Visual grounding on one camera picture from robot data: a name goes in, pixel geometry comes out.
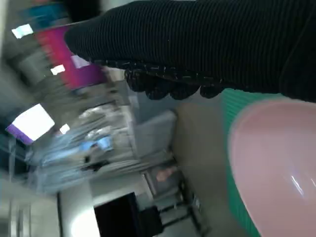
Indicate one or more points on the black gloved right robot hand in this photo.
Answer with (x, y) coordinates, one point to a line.
(197, 44)

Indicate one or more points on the pink bowl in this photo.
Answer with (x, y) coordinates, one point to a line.
(271, 160)

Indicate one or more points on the green cutting mat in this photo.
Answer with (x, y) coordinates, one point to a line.
(229, 111)

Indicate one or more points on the white ventilated cabinet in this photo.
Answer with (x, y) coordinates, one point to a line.
(158, 130)

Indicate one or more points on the pink purple banner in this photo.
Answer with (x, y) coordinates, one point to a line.
(56, 49)

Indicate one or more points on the cluttered white desk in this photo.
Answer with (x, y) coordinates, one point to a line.
(86, 148)

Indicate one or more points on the bright white screen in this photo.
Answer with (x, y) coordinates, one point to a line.
(32, 123)

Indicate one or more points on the dark doorway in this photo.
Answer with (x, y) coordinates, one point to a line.
(123, 214)

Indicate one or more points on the grey frame with pink shape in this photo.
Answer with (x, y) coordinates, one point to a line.
(165, 174)

